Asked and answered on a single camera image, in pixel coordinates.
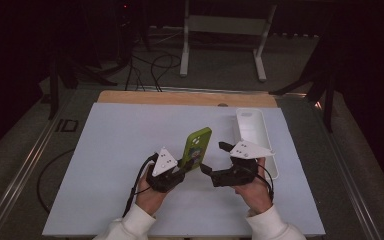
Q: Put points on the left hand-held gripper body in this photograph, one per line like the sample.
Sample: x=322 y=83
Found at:
x=163 y=163

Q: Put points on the metal floor rail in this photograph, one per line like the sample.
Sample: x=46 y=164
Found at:
x=353 y=193
x=23 y=163

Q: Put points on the white plastic tray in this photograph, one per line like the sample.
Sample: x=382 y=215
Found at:
x=255 y=130

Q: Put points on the grey table grommet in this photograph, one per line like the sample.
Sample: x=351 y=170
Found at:
x=222 y=104

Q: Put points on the dark tripod stand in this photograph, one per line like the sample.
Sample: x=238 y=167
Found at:
x=329 y=106
x=54 y=93

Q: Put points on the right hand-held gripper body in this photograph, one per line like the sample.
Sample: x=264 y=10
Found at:
x=236 y=175

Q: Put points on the white table mat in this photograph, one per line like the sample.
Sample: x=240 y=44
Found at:
x=113 y=150

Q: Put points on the person's right hand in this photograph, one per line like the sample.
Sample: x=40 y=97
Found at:
x=260 y=200

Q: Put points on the person's left hand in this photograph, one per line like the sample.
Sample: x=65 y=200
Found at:
x=150 y=200

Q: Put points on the white metal stand frame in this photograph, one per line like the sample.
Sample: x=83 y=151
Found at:
x=226 y=25

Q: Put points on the green clown phone case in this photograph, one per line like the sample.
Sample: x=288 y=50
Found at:
x=198 y=143

